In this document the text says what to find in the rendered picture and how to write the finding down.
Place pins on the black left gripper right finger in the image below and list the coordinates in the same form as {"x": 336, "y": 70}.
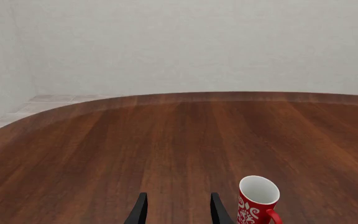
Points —
{"x": 218, "y": 213}

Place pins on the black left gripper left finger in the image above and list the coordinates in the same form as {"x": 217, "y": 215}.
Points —
{"x": 139, "y": 212}

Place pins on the red mug with white pattern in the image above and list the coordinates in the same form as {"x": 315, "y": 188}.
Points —
{"x": 258, "y": 193}

